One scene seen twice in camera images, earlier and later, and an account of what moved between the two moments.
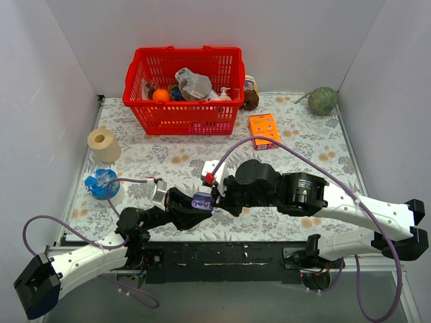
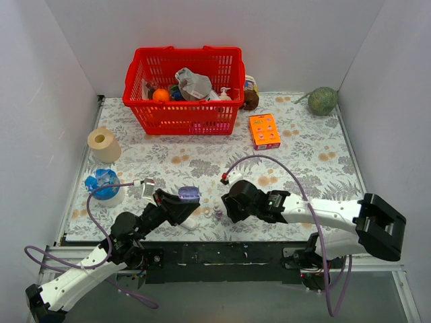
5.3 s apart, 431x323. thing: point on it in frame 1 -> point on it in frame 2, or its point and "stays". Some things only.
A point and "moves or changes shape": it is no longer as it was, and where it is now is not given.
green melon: [322, 101] stays
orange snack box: [264, 126] stays
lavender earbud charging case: [202, 200] moves or changes shape
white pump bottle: [223, 95] stays
